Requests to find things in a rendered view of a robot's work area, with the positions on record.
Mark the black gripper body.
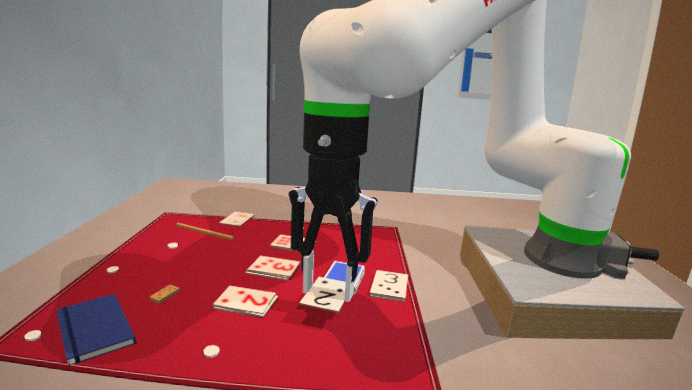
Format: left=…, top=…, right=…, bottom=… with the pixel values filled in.
left=305, top=154, right=361, bottom=216

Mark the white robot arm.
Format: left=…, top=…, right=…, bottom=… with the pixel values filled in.
left=300, top=0, right=659, bottom=279

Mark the blue book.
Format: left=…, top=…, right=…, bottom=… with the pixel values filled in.
left=56, top=294, right=136, bottom=365

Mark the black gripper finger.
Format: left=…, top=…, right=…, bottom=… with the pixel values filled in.
left=333, top=193, right=378, bottom=302
left=289, top=187, right=326, bottom=293

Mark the blue playing card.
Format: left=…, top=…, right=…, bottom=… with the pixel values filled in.
left=300, top=277, right=345, bottom=313
left=324, top=261, right=365, bottom=289

